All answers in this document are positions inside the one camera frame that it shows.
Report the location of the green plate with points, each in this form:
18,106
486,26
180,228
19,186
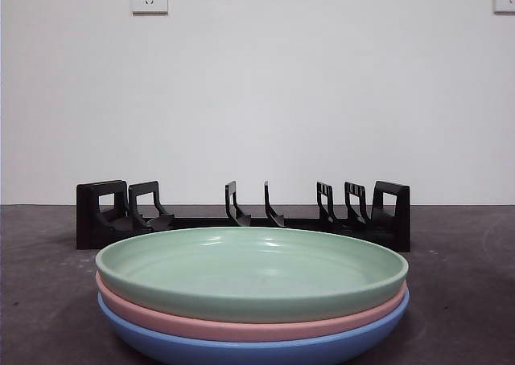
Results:
241,268

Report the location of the pink plate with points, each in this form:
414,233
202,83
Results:
201,326

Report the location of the blue plate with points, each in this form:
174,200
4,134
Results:
201,351

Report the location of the black plate rack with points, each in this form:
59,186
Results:
86,220

